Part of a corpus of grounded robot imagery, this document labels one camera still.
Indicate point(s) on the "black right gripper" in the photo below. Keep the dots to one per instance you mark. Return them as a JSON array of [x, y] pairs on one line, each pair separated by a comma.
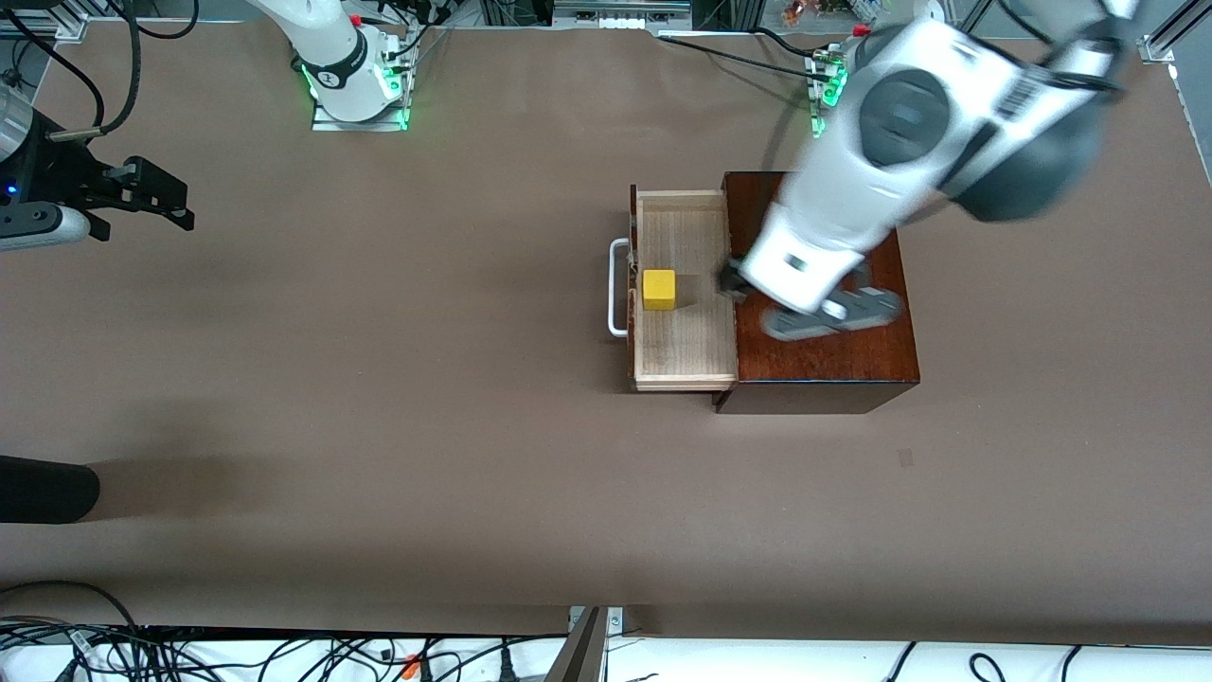
[[68, 177]]

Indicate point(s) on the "dark brown wooden cabinet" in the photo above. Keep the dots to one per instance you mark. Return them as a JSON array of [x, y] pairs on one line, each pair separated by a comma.
[[824, 360]]

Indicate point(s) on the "white power strip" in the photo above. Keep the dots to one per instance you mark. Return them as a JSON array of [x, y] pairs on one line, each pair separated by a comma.
[[620, 14]]

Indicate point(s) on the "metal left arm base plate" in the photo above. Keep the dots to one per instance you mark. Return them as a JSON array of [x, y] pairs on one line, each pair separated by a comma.
[[816, 85]]

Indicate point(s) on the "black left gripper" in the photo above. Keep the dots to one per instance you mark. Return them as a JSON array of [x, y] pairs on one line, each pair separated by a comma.
[[732, 279]]

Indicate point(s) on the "white lower shelf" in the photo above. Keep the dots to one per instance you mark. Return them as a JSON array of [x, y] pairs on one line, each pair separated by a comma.
[[776, 663]]

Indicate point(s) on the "grey metal bracket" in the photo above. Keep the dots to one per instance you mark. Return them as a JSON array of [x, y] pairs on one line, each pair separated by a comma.
[[582, 654]]

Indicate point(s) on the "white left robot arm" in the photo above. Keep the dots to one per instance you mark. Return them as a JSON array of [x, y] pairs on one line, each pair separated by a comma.
[[900, 123]]

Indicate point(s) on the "black cylinder object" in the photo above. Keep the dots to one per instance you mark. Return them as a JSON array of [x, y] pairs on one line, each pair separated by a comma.
[[47, 489]]

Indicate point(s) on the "aluminium frame profile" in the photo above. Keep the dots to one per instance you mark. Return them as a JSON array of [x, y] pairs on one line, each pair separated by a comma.
[[43, 24], [1174, 33]]

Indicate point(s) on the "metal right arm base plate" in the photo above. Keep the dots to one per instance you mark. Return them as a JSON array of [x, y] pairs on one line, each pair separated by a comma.
[[327, 123]]

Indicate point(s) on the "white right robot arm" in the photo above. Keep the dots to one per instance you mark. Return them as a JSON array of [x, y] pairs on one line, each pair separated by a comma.
[[331, 47]]

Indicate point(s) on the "yellow cube block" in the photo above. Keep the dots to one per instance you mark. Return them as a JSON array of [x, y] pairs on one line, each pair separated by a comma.
[[660, 289]]

